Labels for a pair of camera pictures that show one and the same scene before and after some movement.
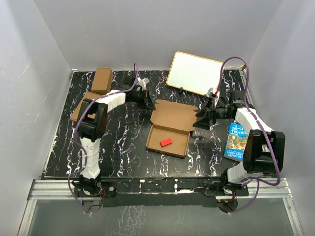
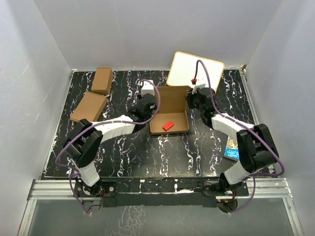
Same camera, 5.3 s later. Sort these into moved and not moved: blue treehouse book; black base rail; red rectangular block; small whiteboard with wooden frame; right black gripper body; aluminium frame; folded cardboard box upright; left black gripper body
Moved: red rectangular block; right black gripper body; left black gripper body
Not moved: blue treehouse book; small whiteboard with wooden frame; black base rail; folded cardboard box upright; aluminium frame
